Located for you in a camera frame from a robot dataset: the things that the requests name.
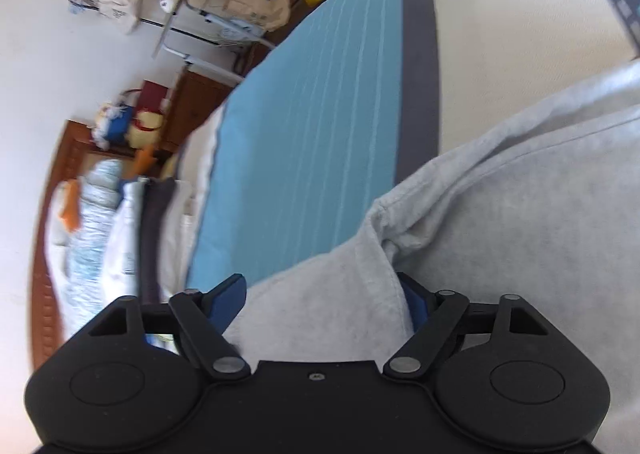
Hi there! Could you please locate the dark red gift bag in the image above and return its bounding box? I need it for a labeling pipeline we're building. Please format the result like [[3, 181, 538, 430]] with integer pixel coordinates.
[[135, 78, 173, 115]]

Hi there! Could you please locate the wooden headboard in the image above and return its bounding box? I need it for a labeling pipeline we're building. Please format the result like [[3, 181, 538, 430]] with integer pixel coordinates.
[[30, 120, 101, 370]]

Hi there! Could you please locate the light grey fleece sweatshirt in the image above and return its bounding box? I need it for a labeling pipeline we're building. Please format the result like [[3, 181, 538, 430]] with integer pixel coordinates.
[[220, 61, 640, 370]]

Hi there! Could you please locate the light blue quilted blanket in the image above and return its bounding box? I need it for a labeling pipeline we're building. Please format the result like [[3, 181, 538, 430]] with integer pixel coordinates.
[[47, 159, 131, 335]]

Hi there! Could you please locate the white tote bag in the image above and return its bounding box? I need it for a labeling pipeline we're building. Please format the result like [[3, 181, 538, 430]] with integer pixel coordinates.
[[97, 0, 143, 34]]

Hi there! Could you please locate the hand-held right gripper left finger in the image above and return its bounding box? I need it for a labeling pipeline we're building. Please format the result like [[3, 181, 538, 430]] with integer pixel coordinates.
[[87, 274, 251, 381]]

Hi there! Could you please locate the dark brown folded garment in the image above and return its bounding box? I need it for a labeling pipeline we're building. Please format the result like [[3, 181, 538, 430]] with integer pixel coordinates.
[[137, 177, 176, 305]]

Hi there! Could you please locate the wooden nightstand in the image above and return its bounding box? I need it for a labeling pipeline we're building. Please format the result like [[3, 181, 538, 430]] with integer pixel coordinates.
[[162, 68, 246, 152]]

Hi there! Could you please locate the cream gift bag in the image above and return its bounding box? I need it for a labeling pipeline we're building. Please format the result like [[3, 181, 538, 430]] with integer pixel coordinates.
[[125, 108, 166, 147]]

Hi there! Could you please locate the stuffed toys bundle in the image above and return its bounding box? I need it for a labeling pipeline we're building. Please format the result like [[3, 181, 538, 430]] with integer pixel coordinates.
[[90, 101, 136, 149]]

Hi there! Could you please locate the white blue plastic bag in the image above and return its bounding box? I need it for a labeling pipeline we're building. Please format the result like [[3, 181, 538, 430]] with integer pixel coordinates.
[[215, 16, 261, 47]]

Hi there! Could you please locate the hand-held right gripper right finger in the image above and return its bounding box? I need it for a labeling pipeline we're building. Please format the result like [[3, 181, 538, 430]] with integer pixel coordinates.
[[382, 273, 551, 377]]

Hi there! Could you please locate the cream waffle folded garment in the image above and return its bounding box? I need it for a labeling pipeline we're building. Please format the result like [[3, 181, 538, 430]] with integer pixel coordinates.
[[160, 179, 201, 299]]

